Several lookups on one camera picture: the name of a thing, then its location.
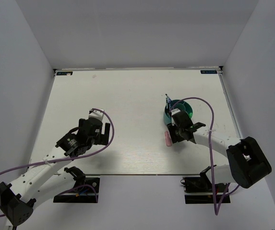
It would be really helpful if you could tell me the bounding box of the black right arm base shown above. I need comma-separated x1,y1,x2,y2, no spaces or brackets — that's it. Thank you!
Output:
181,165,231,205

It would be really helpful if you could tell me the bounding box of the corner label sticker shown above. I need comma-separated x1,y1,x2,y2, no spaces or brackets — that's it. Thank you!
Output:
56,71,73,76
200,70,217,74

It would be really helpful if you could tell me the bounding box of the pink eraser pen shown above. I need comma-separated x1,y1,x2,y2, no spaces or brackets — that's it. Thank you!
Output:
164,130,172,147

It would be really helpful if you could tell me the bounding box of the blue ballpoint pen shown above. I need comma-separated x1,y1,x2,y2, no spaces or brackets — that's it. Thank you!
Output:
165,94,170,110

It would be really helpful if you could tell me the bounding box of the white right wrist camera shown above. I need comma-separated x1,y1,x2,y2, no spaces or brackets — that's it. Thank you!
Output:
170,108,180,126

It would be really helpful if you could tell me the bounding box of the green cap slim pen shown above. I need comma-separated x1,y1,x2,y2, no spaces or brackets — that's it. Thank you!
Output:
167,97,172,110

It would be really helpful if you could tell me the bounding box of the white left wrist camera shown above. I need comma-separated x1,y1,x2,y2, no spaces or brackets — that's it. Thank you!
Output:
88,109,104,122

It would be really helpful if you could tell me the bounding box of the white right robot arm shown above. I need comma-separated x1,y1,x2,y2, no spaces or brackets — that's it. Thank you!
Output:
167,109,272,191

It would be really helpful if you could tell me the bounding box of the teal round desk organizer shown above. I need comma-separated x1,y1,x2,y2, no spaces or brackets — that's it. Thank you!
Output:
163,100,193,126

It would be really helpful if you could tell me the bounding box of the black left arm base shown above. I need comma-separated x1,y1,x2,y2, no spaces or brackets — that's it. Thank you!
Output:
53,176,100,204

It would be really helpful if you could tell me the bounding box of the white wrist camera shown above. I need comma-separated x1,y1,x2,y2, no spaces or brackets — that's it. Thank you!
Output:
88,109,104,122
170,108,180,126

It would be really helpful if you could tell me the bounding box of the right corner label sticker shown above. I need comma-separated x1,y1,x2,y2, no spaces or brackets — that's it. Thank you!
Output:
200,70,217,74

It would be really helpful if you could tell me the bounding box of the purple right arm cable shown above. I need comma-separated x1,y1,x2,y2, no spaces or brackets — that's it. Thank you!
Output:
169,97,239,216

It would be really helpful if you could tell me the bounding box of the left corner label sticker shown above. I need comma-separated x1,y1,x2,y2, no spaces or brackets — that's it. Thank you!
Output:
56,71,73,76

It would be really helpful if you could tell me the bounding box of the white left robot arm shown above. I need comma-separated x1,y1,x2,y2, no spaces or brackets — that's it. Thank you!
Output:
0,117,114,227

